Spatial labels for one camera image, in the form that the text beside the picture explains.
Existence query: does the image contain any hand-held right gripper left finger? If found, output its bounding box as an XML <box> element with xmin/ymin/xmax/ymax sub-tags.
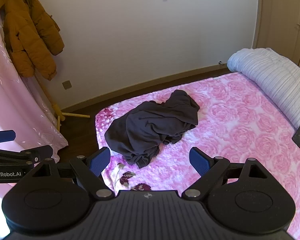
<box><xmin>25</xmin><ymin>147</ymin><xmax>114</xmax><ymax>201</ymax></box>

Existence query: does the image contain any dark shirt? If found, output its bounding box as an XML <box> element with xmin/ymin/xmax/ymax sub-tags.
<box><xmin>104</xmin><ymin>89</ymin><xmax>200</xmax><ymax>169</ymax></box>

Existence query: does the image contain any pink floral blanket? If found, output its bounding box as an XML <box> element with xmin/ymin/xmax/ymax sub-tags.
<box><xmin>95</xmin><ymin>72</ymin><xmax>300</xmax><ymax>233</ymax></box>

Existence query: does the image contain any wooden door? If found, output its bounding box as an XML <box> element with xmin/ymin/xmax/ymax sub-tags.
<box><xmin>252</xmin><ymin>0</ymin><xmax>300</xmax><ymax>68</ymax></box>

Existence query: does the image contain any pink curtain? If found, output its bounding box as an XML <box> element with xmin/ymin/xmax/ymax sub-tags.
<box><xmin>0</xmin><ymin>4</ymin><xmax>69</xmax><ymax>193</ymax></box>

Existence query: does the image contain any brown padded jacket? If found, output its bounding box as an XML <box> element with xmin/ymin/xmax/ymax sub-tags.
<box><xmin>0</xmin><ymin>0</ymin><xmax>65</xmax><ymax>81</ymax></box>

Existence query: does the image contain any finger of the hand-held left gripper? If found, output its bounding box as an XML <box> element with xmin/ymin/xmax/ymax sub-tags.
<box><xmin>0</xmin><ymin>130</ymin><xmax>16</xmax><ymax>144</ymax></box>
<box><xmin>0</xmin><ymin>145</ymin><xmax>54</xmax><ymax>166</ymax></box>

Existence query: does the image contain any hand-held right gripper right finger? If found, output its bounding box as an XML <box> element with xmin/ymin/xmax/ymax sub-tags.
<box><xmin>181</xmin><ymin>147</ymin><xmax>278</xmax><ymax>201</ymax></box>

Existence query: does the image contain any wooden coat rack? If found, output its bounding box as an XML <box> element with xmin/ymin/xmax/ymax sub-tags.
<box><xmin>35</xmin><ymin>76</ymin><xmax>90</xmax><ymax>132</ymax></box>

